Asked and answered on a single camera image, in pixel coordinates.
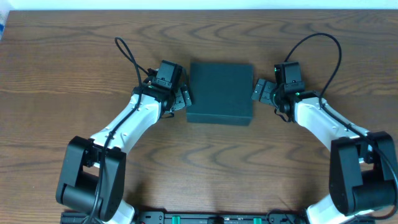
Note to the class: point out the black gift box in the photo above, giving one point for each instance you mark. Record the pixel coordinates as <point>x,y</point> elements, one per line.
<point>221,93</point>

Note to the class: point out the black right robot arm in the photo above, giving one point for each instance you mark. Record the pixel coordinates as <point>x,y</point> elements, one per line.
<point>363,164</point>

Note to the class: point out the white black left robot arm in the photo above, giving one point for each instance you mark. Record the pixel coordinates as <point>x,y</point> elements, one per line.
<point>93,172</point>

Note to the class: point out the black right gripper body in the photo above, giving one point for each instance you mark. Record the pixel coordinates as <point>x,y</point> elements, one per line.
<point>263,91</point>

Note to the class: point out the black mounting rail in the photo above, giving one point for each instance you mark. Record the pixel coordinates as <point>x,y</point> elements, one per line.
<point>190,218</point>

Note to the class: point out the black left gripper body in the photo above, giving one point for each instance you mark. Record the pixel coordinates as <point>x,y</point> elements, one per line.
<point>181,98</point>

